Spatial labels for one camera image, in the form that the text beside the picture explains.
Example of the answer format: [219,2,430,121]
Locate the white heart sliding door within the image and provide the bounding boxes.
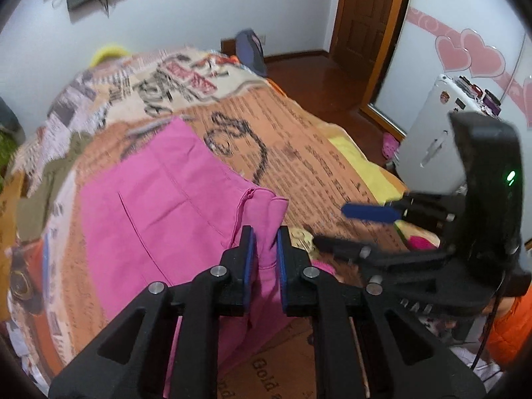
[361,0,532,136]

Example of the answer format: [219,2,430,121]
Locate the blue backpack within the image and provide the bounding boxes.
[235,29,267,77]

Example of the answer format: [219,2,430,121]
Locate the wooden lap tray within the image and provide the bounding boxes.
[0,168,26,254]

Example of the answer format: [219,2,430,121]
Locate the yellow bed sheet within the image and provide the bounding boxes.
[328,132,409,201]

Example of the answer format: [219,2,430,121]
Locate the yellow foam pad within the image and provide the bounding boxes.
[89,44,129,67]

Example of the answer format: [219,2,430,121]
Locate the newspaper print blanket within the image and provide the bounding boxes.
[6,46,441,399]

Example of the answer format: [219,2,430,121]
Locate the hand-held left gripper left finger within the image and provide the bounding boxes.
[49,225,256,399]

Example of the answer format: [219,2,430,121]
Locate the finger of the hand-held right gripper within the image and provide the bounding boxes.
[313,235,454,300]
[341,193,466,222]

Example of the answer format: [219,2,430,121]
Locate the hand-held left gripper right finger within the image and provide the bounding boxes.
[276,225,487,399]

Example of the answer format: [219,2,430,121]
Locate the pink pants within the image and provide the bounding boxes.
[81,116,289,399]

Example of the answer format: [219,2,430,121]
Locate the wooden door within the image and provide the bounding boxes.
[330,0,403,76]

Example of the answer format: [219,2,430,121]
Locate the olive green garment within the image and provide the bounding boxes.
[17,131,90,242]

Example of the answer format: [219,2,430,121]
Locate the pink slipper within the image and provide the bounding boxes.
[381,132,401,161]

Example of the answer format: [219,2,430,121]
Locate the white suitcase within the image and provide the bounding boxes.
[397,74,472,195]

